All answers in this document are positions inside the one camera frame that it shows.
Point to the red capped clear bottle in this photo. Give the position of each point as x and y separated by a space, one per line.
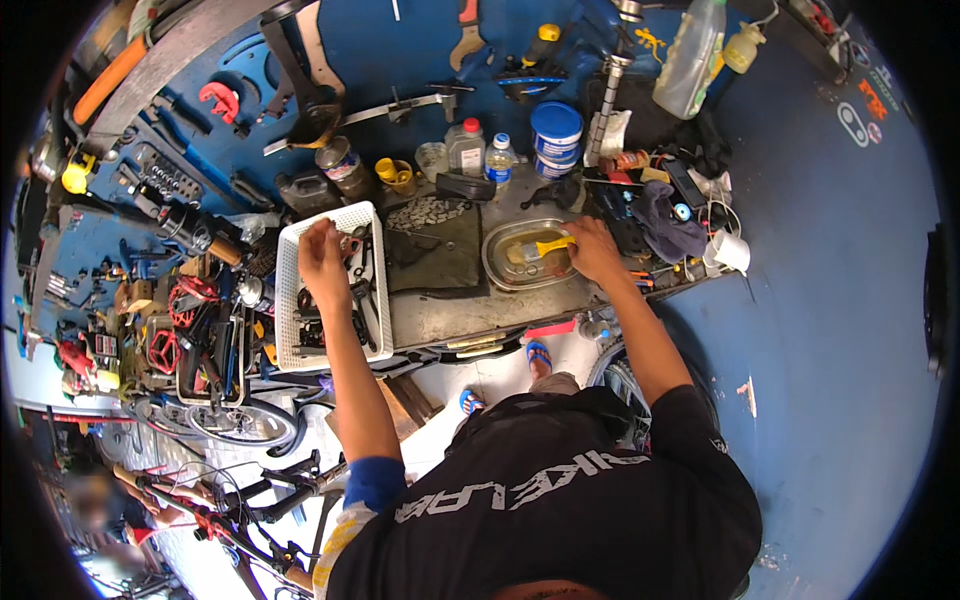
465 150

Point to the black bicycle shock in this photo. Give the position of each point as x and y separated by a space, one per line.
191 231

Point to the metal spray can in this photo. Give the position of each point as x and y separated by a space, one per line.
346 171

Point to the black gloves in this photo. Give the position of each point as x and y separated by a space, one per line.
555 193

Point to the black oily funnel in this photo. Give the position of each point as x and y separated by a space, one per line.
315 127

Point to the black phone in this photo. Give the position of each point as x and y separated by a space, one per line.
684 184

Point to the white rag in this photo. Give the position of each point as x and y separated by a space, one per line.
621 131

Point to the clear plastic jar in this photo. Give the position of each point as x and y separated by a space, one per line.
431 160

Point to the person's right fingers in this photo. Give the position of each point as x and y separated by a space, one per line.
579 229

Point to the white plastic basket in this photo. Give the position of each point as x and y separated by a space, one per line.
289 300

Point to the small blue capped water bottle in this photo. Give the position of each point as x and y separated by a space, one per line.
499 161

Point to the red tape strip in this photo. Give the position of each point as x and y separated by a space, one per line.
551 328

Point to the oval metal tray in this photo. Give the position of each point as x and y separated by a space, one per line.
499 274

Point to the orange spray can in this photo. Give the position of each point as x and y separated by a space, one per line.
626 161

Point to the blue lidded grease tub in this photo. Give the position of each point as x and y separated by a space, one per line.
556 135

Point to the yellow plastic cup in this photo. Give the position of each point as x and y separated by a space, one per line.
396 176

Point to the red pipe cutter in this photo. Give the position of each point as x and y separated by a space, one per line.
219 99

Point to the white cup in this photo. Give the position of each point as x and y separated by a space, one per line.
729 251

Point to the person's body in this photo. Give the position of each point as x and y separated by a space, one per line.
547 495

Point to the black bicycle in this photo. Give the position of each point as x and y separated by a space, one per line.
240 510

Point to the black plastic canister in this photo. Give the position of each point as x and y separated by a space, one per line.
306 193

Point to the hanging grey bicycle tire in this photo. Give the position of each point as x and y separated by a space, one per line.
165 67

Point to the yellow black tool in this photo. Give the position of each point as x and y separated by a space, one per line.
77 174

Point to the black socket set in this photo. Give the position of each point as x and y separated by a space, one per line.
169 174

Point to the dark green cloth mat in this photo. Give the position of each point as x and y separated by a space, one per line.
442 259

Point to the large clear plastic bottle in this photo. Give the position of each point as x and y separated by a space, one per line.
686 64

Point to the crate of bicycle parts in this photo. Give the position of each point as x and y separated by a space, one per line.
210 352

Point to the person's left fingers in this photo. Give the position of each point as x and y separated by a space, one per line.
318 229

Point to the red bicycle pedal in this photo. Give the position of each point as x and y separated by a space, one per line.
165 351

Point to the knobby bicycle tire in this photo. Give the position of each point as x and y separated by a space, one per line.
622 375

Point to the purple cloth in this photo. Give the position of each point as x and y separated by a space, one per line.
667 229

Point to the bicycle wheel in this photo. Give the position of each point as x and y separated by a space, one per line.
225 424

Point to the black rubber inner tube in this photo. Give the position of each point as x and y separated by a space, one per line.
465 187

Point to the silver fork steerer tube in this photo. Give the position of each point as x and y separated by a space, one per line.
606 105

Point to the long metal bar tool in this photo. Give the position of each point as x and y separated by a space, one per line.
375 111

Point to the person's legs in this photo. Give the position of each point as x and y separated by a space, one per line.
538 358

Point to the person's left hand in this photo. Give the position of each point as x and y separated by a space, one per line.
324 261

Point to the small yellowish squeeze bottle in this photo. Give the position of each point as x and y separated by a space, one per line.
742 49

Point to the person's right hand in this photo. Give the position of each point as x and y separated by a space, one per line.
596 251

